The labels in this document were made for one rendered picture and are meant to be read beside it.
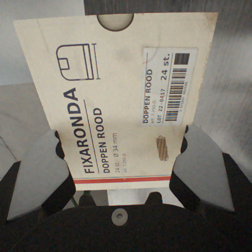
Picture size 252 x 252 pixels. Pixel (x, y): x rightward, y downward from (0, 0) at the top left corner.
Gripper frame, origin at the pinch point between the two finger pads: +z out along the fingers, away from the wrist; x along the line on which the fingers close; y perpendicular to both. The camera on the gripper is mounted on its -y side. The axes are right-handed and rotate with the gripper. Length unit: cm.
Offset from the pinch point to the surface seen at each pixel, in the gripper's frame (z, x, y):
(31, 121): 100, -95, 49
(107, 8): 17.1, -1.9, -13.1
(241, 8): 17.1, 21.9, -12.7
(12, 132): 100, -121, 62
